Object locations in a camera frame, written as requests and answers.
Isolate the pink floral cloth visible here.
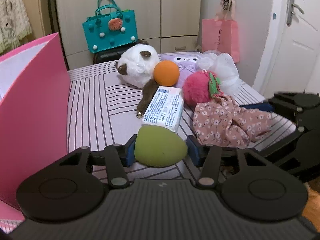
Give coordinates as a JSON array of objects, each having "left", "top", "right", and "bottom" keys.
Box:
[{"left": 193, "top": 95, "right": 272, "bottom": 148}]

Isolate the green egg-shaped sponge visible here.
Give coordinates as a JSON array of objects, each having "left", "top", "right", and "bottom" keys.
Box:
[{"left": 134, "top": 125, "right": 188, "bottom": 167}]

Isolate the white blue tissue pack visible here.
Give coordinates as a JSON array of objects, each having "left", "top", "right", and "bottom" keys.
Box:
[{"left": 142, "top": 86, "right": 184, "bottom": 133}]

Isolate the pink fluffy strawberry plush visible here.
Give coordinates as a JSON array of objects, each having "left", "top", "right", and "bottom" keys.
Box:
[{"left": 182, "top": 70, "right": 223, "bottom": 107}]

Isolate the orange ball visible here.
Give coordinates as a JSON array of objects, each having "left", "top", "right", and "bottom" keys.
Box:
[{"left": 153, "top": 60, "right": 180, "bottom": 87}]

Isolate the purple Kuromi plush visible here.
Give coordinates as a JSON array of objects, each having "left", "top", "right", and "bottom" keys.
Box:
[{"left": 161, "top": 53, "right": 201, "bottom": 88}]

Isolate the white panda plush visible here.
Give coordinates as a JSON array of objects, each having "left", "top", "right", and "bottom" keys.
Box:
[{"left": 116, "top": 44, "right": 160, "bottom": 118}]

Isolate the white door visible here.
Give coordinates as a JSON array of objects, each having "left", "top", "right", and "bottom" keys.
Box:
[{"left": 253, "top": 0, "right": 319, "bottom": 98}]

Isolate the striped pink table cloth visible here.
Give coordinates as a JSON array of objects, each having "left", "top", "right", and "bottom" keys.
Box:
[{"left": 0, "top": 52, "right": 297, "bottom": 233}]

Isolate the pink paper bag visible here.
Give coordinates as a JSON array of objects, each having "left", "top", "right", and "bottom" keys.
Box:
[{"left": 201, "top": 0, "right": 240, "bottom": 63}]

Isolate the pink storage box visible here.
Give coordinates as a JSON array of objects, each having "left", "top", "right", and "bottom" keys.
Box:
[{"left": 0, "top": 34, "right": 71, "bottom": 229}]

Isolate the black suitcase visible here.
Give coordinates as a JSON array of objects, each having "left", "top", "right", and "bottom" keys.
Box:
[{"left": 93, "top": 39, "right": 149, "bottom": 64}]

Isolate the teal felt handbag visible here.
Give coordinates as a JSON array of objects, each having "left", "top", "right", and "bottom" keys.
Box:
[{"left": 82, "top": 0, "right": 138, "bottom": 53}]

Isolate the beige wardrobe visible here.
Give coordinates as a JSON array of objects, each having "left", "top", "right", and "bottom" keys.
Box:
[{"left": 55, "top": 0, "right": 201, "bottom": 69}]

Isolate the white fluffy robe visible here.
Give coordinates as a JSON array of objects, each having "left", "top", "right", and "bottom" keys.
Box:
[{"left": 1, "top": 0, "right": 32, "bottom": 54}]

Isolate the metal door handle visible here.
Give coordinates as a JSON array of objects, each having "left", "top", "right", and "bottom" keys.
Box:
[{"left": 286, "top": 0, "right": 305, "bottom": 27}]

